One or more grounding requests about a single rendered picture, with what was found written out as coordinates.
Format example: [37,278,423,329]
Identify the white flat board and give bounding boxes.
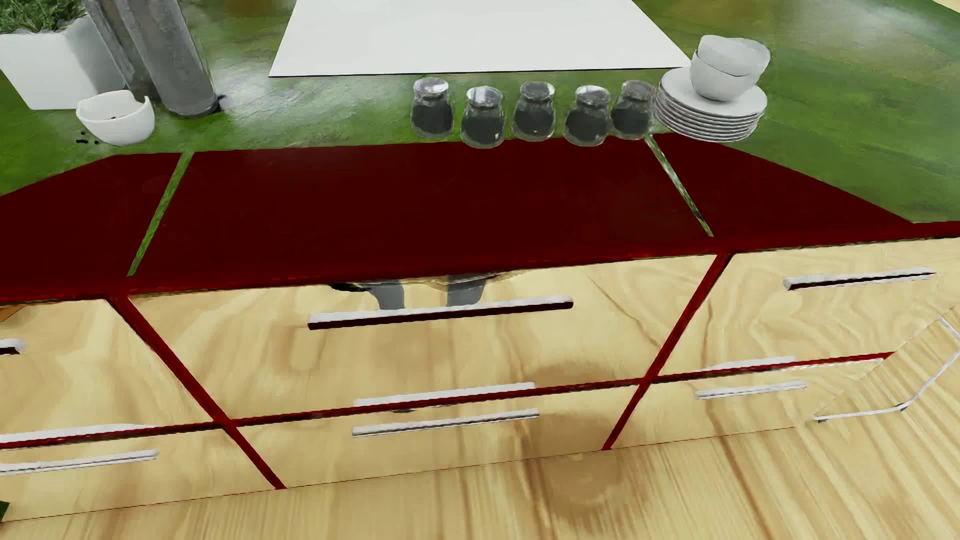
[268,0,692,79]

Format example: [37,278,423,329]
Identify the red and wood drawer cabinet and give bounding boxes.
[0,135,960,522]

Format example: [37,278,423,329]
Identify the stacked white bowls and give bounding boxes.
[688,34,771,103]

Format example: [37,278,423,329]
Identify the tall grey cylinder vase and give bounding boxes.
[82,0,220,119]

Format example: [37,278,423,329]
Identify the glass spice jar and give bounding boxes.
[563,84,612,147]
[513,80,558,143]
[411,77,455,141]
[610,79,660,141]
[460,85,506,149]

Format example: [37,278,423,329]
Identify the white ceramic bowl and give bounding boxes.
[75,90,156,147]

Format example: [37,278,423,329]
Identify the stack of white plates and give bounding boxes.
[654,66,769,144]

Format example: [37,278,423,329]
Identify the white square planter with grass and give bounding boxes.
[0,0,127,112]

